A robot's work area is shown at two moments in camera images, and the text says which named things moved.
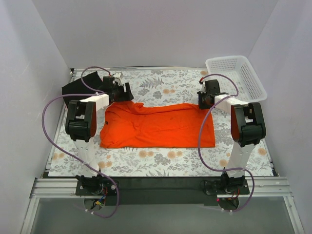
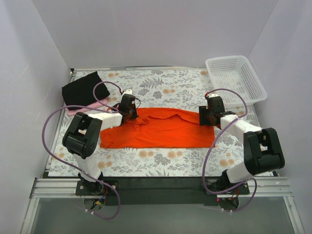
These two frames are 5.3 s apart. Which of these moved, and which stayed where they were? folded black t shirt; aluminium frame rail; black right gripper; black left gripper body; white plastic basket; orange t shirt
Moved: black left gripper body; black right gripper
Stayed: aluminium frame rail; orange t shirt; folded black t shirt; white plastic basket
